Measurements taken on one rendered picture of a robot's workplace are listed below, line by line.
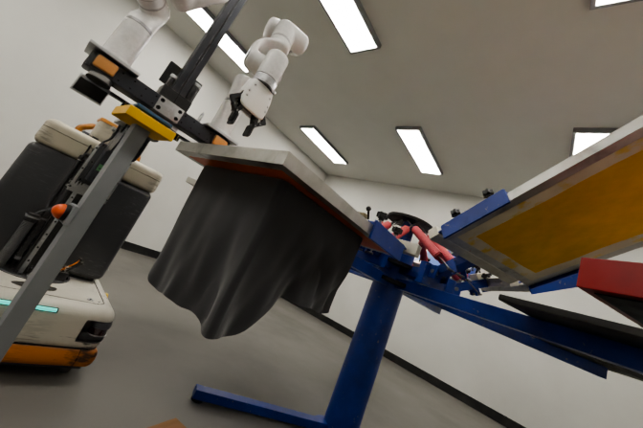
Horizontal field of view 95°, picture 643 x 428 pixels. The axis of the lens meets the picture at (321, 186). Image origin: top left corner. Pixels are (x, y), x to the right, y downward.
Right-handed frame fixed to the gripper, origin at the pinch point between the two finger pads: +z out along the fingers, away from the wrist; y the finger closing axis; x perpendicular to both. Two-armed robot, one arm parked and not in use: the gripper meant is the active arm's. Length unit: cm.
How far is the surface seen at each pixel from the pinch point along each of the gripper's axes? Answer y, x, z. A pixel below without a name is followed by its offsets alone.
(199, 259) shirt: -7.3, 4.0, 41.0
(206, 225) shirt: -7.1, -1.3, 31.7
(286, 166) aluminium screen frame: 0.7, 29.7, 11.5
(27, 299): 20, -9, 63
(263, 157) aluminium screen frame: 2.0, 21.7, 10.7
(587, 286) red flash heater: -66, 88, 5
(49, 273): 19, -9, 56
